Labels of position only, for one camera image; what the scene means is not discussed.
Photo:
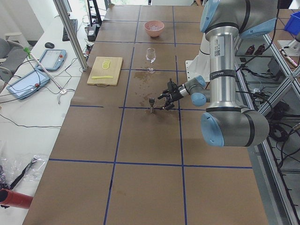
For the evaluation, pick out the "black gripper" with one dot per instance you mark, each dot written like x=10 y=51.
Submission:
x=175 y=95

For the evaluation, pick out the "steel double jigger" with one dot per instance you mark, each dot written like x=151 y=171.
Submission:
x=151 y=102

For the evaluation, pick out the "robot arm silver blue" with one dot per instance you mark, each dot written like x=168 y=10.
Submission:
x=226 y=123

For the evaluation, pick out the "clear wine glass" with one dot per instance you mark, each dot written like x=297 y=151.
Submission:
x=151 y=57

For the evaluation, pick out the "pile of clear ice cubes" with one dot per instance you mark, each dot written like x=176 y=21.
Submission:
x=154 y=27

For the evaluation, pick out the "bamboo cutting board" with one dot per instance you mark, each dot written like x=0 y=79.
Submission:
x=113 y=70

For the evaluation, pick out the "pink plastic bowl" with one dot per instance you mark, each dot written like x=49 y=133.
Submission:
x=154 y=33

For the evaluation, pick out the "yellow plastic knife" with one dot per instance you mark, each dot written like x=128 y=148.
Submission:
x=103 y=77

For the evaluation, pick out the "blue teach pendant far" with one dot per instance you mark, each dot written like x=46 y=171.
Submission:
x=52 y=59

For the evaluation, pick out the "blue teach pendant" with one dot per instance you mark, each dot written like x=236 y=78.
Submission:
x=28 y=85
x=52 y=59

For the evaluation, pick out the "black computer mouse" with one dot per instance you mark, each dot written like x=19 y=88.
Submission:
x=49 y=45

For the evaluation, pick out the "blue teach pendant near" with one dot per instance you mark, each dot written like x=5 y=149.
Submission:
x=28 y=85

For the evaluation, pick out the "blue storage bin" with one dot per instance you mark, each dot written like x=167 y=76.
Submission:
x=293 y=24

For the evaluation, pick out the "grey office chair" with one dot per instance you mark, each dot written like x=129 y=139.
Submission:
x=12 y=56

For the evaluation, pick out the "red cylinder bottle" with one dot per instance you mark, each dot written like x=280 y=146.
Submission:
x=9 y=198

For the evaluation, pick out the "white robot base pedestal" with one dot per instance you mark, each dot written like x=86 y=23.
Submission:
x=200 y=65

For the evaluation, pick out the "aluminium frame post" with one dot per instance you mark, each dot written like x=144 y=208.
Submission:
x=71 y=34

